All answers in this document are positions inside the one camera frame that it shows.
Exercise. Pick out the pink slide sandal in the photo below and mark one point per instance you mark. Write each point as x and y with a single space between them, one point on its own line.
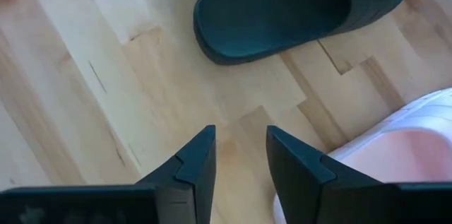
406 146

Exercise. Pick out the black slide sandal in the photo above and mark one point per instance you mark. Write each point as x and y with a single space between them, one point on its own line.
275 15

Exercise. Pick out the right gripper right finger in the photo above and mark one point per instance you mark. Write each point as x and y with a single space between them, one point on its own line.
303 188

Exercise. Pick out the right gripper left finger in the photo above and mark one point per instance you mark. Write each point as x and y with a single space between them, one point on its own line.
190 181

